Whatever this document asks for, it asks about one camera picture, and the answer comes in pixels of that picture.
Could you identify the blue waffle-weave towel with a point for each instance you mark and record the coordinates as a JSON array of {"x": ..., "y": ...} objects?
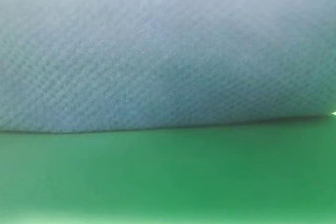
[{"x": 104, "y": 65}]

